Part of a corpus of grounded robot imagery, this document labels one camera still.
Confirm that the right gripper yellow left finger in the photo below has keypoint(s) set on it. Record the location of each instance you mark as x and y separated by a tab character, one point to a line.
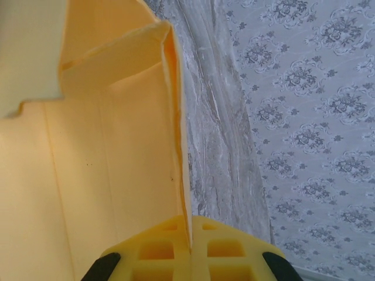
152	251

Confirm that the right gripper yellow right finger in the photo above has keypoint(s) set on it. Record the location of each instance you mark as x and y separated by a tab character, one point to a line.
228	251

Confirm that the yellow paper box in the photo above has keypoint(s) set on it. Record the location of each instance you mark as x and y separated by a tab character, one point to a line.
117	146

